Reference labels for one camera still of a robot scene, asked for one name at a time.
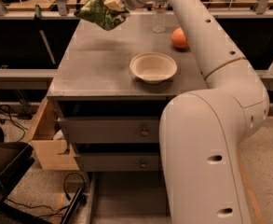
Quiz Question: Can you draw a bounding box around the green jalapeno chip bag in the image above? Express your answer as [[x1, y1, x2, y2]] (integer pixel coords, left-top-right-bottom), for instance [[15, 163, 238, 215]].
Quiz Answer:
[[75, 0, 130, 31]]

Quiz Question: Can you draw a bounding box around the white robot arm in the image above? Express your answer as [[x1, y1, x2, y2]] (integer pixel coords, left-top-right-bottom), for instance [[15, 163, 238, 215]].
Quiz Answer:
[[120, 0, 269, 224]]

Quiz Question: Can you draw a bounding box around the grey drawer cabinet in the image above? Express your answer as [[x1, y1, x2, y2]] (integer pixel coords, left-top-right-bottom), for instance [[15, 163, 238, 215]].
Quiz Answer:
[[47, 13, 212, 185]]

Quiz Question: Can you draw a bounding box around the grey top drawer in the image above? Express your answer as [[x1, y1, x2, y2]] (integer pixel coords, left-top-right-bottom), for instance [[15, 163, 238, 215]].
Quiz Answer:
[[58, 117, 159, 144]]

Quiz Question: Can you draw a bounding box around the grey middle drawer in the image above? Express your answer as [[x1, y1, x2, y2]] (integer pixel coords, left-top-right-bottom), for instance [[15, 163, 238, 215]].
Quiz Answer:
[[75, 152, 160, 172]]

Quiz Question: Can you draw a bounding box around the grey open bottom drawer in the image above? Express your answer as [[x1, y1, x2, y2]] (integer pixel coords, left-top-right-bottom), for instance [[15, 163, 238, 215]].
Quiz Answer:
[[91, 172, 171, 224]]

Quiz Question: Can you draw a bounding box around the clear plastic water bottle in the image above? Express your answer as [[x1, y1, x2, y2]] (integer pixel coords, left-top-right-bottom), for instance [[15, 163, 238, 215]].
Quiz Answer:
[[152, 1, 168, 34]]

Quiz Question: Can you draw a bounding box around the orange fruit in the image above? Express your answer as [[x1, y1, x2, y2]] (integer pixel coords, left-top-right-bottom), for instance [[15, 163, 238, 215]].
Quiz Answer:
[[171, 28, 188, 49]]

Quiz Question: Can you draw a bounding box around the white paper bowl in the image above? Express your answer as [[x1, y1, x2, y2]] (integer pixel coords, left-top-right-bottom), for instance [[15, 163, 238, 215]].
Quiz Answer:
[[130, 52, 177, 84]]

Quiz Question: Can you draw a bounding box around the light wooden box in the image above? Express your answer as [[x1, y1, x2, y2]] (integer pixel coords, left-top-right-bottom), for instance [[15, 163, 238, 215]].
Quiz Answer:
[[24, 97, 78, 171]]

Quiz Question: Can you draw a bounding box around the black metal stand base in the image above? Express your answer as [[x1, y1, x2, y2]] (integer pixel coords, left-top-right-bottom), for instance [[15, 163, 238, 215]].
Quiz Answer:
[[60, 188, 87, 224]]

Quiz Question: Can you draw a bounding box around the black floor cable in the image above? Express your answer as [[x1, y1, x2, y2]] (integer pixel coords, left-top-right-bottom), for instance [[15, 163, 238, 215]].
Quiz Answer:
[[0, 81, 30, 142]]

